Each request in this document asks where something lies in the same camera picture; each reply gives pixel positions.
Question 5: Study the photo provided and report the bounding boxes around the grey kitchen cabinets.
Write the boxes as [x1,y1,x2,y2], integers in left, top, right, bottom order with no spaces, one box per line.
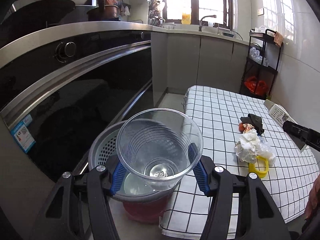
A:
[151,30,248,106]

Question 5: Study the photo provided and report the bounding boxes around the yellow bottle on windowsill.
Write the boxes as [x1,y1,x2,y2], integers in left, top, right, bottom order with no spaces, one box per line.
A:
[181,12,191,24]

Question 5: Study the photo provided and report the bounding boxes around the snack wrapper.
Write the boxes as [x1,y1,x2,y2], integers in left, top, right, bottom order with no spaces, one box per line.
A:
[239,122,254,133]

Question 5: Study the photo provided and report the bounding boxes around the white tissue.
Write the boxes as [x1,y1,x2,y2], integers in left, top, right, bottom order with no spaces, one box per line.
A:
[234,129,260,164]

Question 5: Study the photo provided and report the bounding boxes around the person's hand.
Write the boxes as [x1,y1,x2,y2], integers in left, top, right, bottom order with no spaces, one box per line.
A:
[304,177,320,219]

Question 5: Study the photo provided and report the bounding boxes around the dark grey cloth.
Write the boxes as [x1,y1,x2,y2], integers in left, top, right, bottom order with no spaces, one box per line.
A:
[240,113,264,135]

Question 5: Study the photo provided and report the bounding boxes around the black metal shelf rack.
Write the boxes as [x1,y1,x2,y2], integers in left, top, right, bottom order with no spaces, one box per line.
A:
[239,28,283,100]

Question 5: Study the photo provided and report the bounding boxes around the white box with QR code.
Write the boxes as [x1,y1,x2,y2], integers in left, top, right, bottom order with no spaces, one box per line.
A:
[264,99,296,127]

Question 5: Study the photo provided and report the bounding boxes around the red plastic bag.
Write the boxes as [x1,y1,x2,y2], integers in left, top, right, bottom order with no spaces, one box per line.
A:
[244,76,268,96]

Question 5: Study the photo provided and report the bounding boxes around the white black grid tablecloth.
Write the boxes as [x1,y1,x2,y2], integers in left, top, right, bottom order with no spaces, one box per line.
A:
[159,86,319,239]

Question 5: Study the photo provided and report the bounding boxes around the blue energy label sticker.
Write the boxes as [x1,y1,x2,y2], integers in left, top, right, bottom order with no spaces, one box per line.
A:
[10,114,35,153]

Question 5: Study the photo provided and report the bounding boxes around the clear bags on shelf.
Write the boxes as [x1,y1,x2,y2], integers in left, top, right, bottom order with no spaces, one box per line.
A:
[249,47,269,67]

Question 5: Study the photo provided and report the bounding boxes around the yellow plastic ring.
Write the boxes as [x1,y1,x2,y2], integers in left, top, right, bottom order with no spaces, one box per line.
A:
[248,155,270,179]

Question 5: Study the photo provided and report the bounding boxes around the clear plastic cup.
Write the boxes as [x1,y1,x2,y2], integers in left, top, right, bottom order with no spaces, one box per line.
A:
[116,108,203,191]

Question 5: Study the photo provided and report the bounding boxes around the dish drying rack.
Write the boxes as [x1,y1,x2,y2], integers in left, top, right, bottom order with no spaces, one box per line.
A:
[148,0,165,27]

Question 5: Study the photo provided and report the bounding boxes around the black built-in oven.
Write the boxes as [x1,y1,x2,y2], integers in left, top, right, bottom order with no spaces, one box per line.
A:
[1,30,153,181]

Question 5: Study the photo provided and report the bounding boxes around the oven control knob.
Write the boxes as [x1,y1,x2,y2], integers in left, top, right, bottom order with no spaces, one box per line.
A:
[55,42,76,63]

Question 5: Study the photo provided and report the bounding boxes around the clear plastic bag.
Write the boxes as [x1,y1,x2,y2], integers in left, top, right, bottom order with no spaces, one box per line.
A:
[257,136,276,166]

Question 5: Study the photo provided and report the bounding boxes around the chrome kitchen faucet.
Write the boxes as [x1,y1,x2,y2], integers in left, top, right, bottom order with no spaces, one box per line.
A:
[199,15,217,32]

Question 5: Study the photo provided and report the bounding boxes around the grey perforated trash bin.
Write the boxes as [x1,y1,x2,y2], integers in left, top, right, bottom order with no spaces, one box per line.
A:
[88,121,174,203]

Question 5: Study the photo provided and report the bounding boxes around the brown clay pot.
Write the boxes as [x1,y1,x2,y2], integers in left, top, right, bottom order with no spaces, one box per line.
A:
[87,0,119,21]

